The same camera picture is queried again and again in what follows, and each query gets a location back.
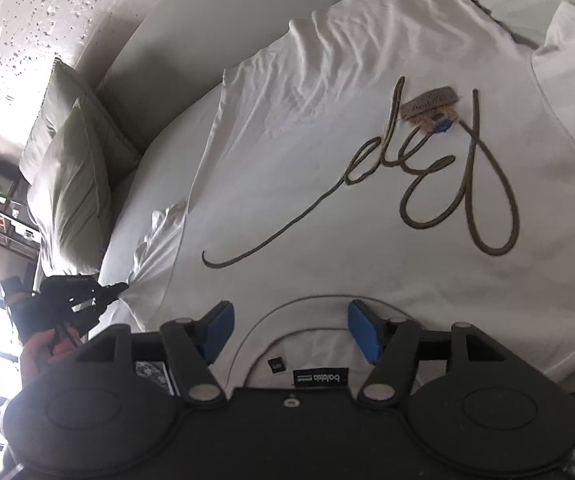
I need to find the grey fabric sofa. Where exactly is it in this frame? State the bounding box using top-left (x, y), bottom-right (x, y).
top-left (34, 0), bottom-right (575, 401)

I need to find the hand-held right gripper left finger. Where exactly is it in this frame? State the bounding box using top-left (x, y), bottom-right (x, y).
top-left (74, 301), bottom-right (234, 406)

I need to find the large beige pillow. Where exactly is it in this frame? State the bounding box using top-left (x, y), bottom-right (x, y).
top-left (27, 97), bottom-right (115, 277)

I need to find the brown cardboard hang tag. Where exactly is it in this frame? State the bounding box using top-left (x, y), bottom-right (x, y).
top-left (401, 86), bottom-right (461, 135)

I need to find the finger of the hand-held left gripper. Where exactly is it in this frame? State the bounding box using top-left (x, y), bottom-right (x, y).
top-left (74, 282), bottom-right (129, 306)
top-left (57, 305), bottom-right (102, 346)

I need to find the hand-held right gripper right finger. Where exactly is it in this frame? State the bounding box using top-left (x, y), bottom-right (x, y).
top-left (347, 299), bottom-right (505, 407)

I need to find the person's left hand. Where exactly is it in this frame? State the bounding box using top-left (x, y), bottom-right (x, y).
top-left (20, 327), bottom-right (80, 388)

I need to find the white t-shirt with script print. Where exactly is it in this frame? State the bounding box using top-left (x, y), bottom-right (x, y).
top-left (98, 0), bottom-right (575, 386)

